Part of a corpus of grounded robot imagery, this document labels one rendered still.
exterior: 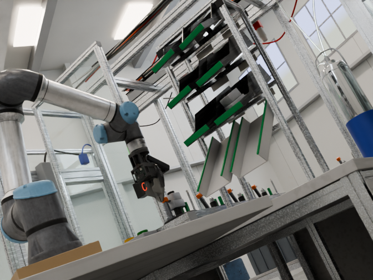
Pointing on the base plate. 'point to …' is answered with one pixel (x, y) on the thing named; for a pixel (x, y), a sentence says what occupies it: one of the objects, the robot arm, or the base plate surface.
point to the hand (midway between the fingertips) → (161, 199)
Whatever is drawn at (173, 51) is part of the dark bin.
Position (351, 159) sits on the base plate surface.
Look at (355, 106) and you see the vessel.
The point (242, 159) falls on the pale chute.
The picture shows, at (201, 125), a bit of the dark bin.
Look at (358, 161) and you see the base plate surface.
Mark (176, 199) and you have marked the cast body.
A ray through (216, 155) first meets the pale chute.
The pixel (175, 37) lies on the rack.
